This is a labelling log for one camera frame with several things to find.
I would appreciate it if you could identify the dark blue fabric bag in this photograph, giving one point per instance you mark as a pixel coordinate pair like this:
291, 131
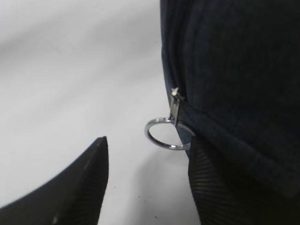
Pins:
237, 65

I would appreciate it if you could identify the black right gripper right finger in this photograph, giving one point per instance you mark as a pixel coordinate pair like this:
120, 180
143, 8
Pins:
224, 194

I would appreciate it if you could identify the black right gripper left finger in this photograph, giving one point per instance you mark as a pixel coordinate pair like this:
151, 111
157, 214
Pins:
73, 197

